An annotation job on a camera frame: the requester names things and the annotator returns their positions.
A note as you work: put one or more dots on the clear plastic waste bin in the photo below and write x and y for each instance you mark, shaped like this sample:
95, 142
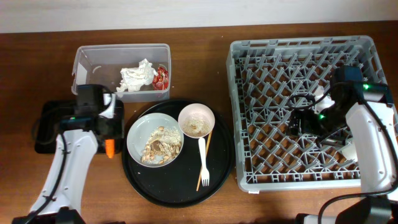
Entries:
102, 64

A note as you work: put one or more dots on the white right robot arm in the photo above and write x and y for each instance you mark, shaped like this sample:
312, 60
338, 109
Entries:
366, 108

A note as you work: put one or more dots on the orange carrot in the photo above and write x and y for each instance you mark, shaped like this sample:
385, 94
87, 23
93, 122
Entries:
109, 146

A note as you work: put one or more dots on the white cup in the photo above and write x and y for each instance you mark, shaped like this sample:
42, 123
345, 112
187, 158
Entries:
349, 151

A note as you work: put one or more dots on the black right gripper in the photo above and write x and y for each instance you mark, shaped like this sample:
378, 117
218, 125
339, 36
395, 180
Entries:
305, 115

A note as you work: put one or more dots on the grey dishwasher rack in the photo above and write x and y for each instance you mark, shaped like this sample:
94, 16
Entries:
262, 76

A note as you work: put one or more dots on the white tissue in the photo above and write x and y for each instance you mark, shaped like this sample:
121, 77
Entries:
134, 78

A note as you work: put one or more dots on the pink bowl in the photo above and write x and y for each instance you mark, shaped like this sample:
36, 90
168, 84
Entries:
197, 110

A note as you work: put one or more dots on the black rectangular tray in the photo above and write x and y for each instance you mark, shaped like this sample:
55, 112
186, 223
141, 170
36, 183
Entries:
45, 130

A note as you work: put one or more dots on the wooden chopstick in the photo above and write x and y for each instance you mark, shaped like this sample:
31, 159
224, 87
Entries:
207, 146

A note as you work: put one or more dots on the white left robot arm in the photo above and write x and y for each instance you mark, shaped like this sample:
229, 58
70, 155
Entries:
76, 145

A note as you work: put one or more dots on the white plastic fork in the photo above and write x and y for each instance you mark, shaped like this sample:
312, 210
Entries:
205, 175

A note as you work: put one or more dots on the peanut shells and rice scraps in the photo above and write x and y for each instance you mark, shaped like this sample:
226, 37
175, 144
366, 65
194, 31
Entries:
163, 145

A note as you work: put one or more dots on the grey plate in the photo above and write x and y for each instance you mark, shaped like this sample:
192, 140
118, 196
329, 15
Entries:
141, 130

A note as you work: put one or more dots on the rice crumbs in bowl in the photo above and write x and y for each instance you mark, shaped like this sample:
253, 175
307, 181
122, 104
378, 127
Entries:
195, 126

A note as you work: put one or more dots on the red snack wrapper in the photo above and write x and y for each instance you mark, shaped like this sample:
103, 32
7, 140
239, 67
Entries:
161, 80

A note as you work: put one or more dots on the round black serving tray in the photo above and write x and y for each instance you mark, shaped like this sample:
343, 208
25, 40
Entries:
175, 185

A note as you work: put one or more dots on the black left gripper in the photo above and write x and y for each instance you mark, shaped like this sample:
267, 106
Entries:
120, 134

